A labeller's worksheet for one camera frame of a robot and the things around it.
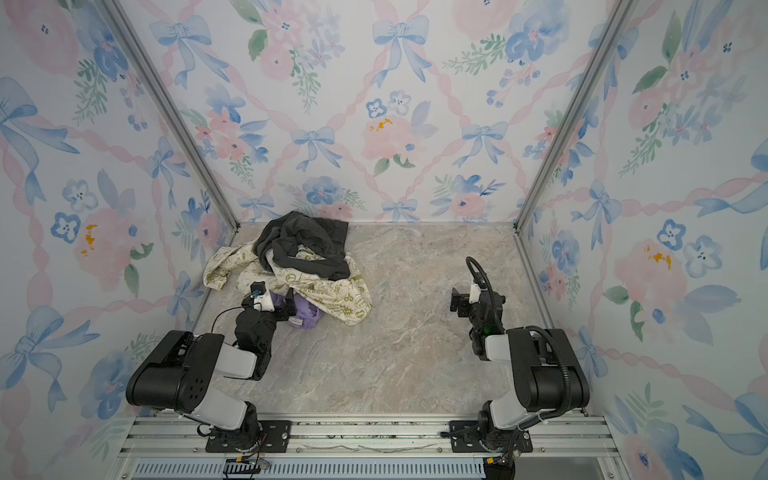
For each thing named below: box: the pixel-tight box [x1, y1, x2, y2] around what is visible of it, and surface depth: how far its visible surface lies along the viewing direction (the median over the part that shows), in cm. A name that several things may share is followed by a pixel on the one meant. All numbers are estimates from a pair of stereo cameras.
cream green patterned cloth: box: [203, 239, 372, 326], surface depth 97 cm
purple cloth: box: [269, 290, 320, 328], surface depth 91 cm
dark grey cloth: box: [253, 210, 351, 281], surface depth 101 cm
